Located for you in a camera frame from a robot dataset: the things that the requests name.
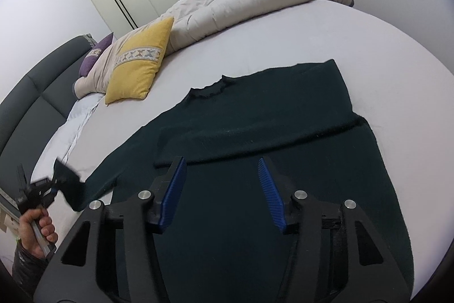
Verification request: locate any dark green knit sweater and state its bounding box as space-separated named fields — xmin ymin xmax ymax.
xmin=55 ymin=61 xmax=413 ymax=302

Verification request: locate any black jacket sleeve forearm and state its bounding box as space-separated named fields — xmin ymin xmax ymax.
xmin=12 ymin=240 xmax=49 ymax=298

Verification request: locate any left hand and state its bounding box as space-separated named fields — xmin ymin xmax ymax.
xmin=18 ymin=208 xmax=58 ymax=259

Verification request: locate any white pillow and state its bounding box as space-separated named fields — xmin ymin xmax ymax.
xmin=47 ymin=93 xmax=104 ymax=163

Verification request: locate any dark grey headboard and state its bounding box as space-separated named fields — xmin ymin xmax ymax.
xmin=0 ymin=34 xmax=97 ymax=162

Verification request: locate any purple cushion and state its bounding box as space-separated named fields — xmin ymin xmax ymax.
xmin=79 ymin=33 xmax=114 ymax=77

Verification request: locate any yellow patterned cushion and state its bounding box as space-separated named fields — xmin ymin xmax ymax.
xmin=105 ymin=17 xmax=174 ymax=105

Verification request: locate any white bed mattress sheet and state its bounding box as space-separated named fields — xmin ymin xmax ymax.
xmin=29 ymin=0 xmax=454 ymax=300

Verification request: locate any beige duvet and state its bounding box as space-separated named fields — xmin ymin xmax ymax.
xmin=74 ymin=0 xmax=354 ymax=99

